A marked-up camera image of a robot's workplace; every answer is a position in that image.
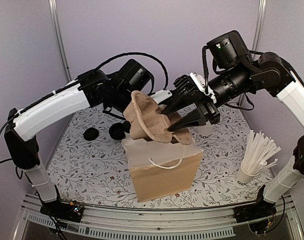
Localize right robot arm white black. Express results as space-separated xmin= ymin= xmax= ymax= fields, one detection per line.
xmin=163 ymin=30 xmax=304 ymax=218

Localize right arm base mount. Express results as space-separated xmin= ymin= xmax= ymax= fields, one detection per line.
xmin=233 ymin=200 xmax=276 ymax=235

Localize right aluminium frame post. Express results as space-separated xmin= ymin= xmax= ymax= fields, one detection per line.
xmin=238 ymin=0 xmax=267 ymax=106

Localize aluminium front rail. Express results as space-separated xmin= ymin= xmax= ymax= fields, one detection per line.
xmin=13 ymin=194 xmax=304 ymax=240

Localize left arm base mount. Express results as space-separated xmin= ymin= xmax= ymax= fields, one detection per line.
xmin=40 ymin=200 xmax=84 ymax=223

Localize single black lid on mat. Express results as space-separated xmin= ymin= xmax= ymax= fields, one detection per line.
xmin=83 ymin=127 xmax=99 ymax=141

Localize left aluminium frame post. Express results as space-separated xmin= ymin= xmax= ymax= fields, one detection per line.
xmin=48 ymin=0 xmax=72 ymax=82

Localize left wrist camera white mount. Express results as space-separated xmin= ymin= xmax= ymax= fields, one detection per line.
xmin=150 ymin=89 xmax=172 ymax=104

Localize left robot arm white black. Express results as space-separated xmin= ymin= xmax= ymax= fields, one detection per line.
xmin=4 ymin=59 xmax=154 ymax=217

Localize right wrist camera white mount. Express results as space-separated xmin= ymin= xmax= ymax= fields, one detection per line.
xmin=189 ymin=72 xmax=217 ymax=104

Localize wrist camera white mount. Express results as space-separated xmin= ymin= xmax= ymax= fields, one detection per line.
xmin=150 ymin=89 xmax=172 ymax=104
xmin=189 ymin=72 xmax=217 ymax=104

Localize floral patterned table mat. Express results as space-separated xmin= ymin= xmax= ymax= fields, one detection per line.
xmin=48 ymin=106 xmax=272 ymax=209

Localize stack of white paper cups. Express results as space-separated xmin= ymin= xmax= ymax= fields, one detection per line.
xmin=198 ymin=124 xmax=213 ymax=139

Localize aluminium frame post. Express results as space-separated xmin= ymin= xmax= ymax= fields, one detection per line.
xmin=238 ymin=0 xmax=267 ymax=106
xmin=48 ymin=0 xmax=72 ymax=82

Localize brown paper bag white handles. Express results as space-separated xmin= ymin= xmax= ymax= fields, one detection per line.
xmin=121 ymin=138 xmax=203 ymax=203

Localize stack of black cup lids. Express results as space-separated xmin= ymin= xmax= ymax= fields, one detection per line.
xmin=109 ymin=122 xmax=131 ymax=140

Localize bundle of white paper straws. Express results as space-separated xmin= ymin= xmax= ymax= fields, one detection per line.
xmin=241 ymin=130 xmax=281 ymax=176

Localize brown cardboard cup carrier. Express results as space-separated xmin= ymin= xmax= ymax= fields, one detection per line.
xmin=123 ymin=90 xmax=192 ymax=145

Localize white cup holding straws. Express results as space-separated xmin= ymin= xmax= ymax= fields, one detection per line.
xmin=235 ymin=165 xmax=257 ymax=186

